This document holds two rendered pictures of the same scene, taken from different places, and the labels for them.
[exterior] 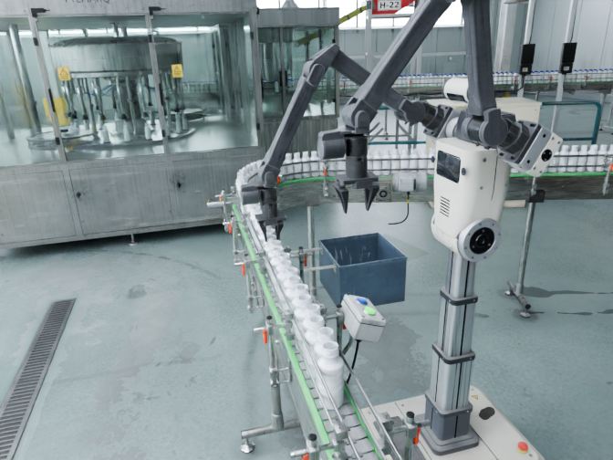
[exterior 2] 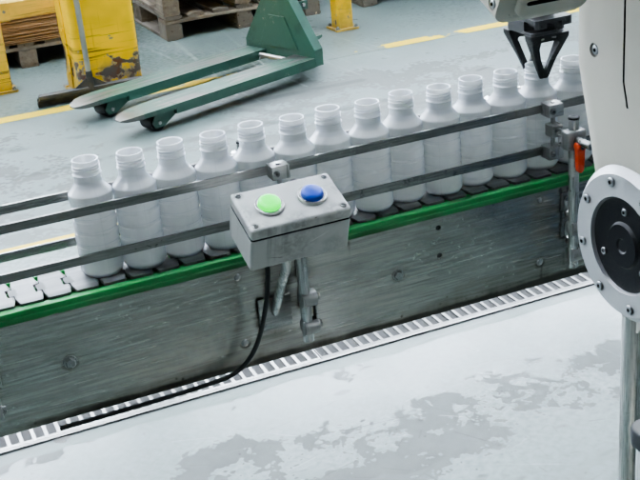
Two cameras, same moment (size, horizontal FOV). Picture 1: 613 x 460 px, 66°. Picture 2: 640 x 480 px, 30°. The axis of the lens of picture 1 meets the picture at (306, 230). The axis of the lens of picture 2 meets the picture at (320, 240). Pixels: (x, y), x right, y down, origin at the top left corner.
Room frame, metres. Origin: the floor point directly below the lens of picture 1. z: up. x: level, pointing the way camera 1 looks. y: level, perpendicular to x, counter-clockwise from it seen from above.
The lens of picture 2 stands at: (1.02, -1.59, 1.68)
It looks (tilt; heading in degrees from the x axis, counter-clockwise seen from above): 24 degrees down; 83
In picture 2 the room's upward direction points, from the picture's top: 5 degrees counter-clockwise
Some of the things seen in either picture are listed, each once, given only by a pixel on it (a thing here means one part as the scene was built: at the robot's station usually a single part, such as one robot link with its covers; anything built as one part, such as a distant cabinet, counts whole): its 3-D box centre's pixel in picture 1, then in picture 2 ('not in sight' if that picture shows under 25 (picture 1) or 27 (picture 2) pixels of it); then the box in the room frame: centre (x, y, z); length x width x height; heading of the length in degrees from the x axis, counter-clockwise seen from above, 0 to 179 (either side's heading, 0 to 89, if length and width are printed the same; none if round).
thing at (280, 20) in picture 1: (273, 95); not in sight; (7.44, 0.44, 1.15); 1.63 x 1.62 x 2.30; 14
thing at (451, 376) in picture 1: (449, 389); not in sight; (1.54, -0.56, 0.49); 0.13 x 0.13 x 0.40; 14
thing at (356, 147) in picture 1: (354, 146); not in sight; (1.20, -0.13, 1.57); 0.07 x 0.06 x 0.07; 105
